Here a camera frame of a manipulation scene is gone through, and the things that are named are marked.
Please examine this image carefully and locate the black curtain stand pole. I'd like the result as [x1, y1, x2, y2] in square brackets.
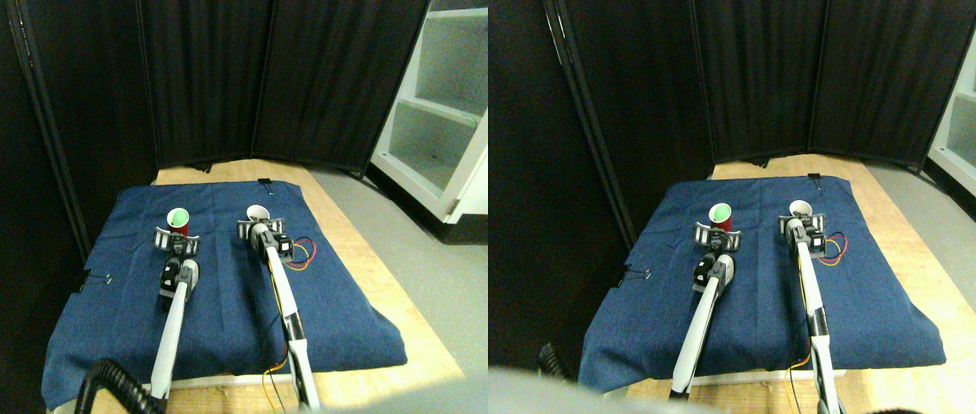
[540, 0, 637, 253]
[3, 0, 94, 260]

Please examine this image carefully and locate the black ribbed hose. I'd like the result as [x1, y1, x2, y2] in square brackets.
[536, 342, 567, 381]
[74, 359, 164, 414]

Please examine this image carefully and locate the yellow wire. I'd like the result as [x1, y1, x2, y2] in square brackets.
[263, 344, 291, 411]
[789, 348, 813, 407]

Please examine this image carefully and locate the dark blue cloth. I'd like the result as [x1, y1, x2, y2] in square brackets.
[579, 175, 947, 394]
[41, 179, 409, 409]

